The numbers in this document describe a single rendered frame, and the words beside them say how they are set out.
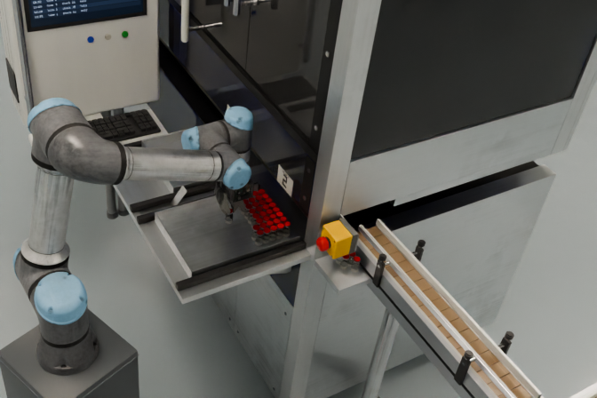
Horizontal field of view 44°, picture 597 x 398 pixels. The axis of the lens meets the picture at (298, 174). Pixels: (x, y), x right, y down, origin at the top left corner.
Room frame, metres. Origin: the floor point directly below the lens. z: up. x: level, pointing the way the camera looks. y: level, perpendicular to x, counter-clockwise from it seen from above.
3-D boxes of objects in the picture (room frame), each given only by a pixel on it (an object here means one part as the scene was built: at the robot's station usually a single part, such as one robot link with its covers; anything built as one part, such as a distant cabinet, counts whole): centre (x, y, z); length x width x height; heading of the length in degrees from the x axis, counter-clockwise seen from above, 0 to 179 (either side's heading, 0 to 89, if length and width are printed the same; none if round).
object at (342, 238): (1.49, -0.13, 0.99); 0.08 x 0.07 x 0.07; 126
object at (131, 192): (1.72, 0.26, 0.87); 0.70 x 0.48 x 0.02; 36
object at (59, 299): (1.16, 0.52, 0.96); 0.13 x 0.12 x 0.14; 39
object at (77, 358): (1.15, 0.52, 0.84); 0.15 x 0.15 x 0.10
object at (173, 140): (1.90, 0.31, 0.90); 0.34 x 0.26 x 0.04; 126
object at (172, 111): (2.38, 0.53, 0.73); 1.98 x 0.01 x 0.25; 36
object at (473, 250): (2.65, 0.12, 0.44); 2.06 x 1.00 x 0.88; 36
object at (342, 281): (1.50, -0.18, 0.87); 0.14 x 0.13 x 0.02; 126
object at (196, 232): (1.57, 0.18, 0.90); 0.34 x 0.26 x 0.04; 126
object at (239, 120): (1.60, 0.18, 1.23); 0.09 x 0.08 x 0.11; 129
